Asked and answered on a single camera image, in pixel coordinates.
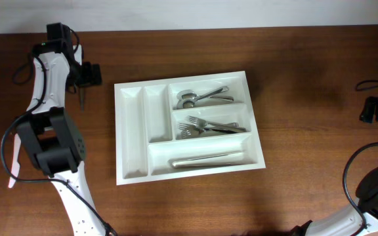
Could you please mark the metal fork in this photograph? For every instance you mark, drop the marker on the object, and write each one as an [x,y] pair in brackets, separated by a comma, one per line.
[202,123]
[186,134]
[183,126]

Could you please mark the white plastic knife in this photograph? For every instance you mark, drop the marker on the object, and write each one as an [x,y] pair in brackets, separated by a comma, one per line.
[15,168]

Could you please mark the small metal spoon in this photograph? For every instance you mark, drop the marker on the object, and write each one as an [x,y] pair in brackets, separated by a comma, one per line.
[82,98]

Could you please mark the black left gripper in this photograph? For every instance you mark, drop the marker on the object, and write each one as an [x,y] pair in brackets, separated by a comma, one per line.
[89,78]

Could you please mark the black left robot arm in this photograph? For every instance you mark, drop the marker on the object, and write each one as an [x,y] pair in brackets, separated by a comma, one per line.
[51,139]

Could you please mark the white plastic cutlery tray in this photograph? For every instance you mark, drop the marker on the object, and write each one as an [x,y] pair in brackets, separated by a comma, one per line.
[148,137]

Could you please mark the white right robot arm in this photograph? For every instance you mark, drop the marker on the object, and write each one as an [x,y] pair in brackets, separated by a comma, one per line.
[360,217]

